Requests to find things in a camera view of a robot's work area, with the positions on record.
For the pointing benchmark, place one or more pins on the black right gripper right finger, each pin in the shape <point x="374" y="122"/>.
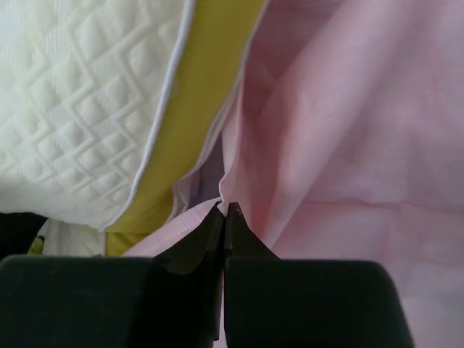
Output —
<point x="239" y="240"/>

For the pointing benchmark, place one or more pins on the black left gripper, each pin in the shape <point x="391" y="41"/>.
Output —
<point x="18" y="231"/>

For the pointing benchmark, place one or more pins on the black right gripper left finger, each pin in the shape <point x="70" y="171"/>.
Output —
<point x="185" y="256"/>

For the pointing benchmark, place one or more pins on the pink printed pillowcase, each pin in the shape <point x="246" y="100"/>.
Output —
<point x="344" y="139"/>

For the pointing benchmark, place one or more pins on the cream quilted pillow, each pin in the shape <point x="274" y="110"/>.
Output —
<point x="109" y="109"/>

